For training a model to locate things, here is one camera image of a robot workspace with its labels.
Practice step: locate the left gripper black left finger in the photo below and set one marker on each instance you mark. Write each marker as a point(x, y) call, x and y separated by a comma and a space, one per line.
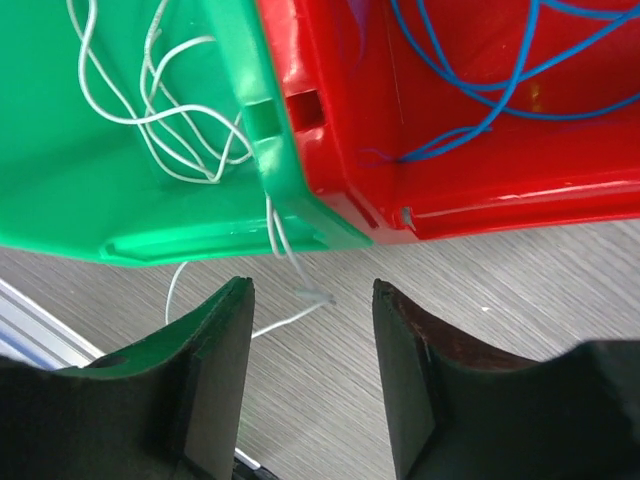
point(164, 407)

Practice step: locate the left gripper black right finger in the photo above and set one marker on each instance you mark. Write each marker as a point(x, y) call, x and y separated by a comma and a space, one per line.
point(460, 408)

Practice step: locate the red plastic bin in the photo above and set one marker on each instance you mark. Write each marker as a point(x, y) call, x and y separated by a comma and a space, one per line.
point(420, 120)

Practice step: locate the green plastic bin at end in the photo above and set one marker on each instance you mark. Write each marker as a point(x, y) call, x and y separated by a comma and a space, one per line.
point(142, 133)

